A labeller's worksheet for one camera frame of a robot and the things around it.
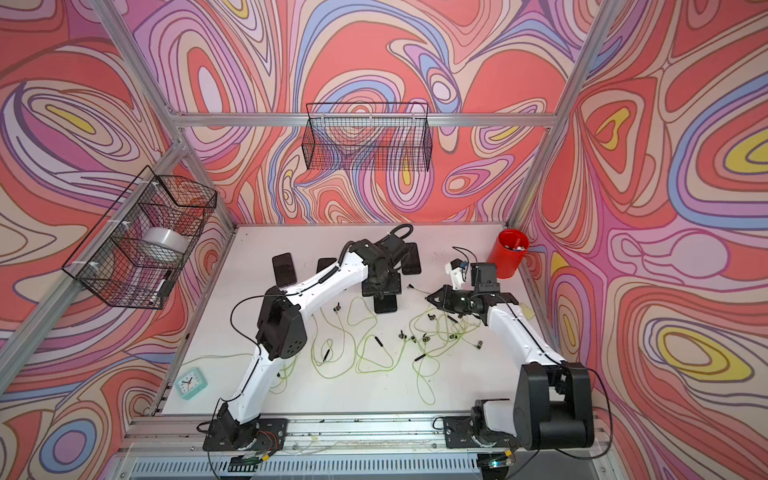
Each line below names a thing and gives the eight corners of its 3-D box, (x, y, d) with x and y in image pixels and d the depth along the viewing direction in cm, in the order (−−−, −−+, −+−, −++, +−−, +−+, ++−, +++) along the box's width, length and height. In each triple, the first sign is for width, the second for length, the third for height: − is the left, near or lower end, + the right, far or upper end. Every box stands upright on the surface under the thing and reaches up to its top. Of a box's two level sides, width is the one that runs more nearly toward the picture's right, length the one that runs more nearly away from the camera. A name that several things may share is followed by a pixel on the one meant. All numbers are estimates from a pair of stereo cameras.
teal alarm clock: (179, 385, 84) (173, 381, 81) (200, 370, 86) (194, 366, 84) (188, 401, 81) (181, 398, 78) (209, 385, 84) (203, 381, 81)
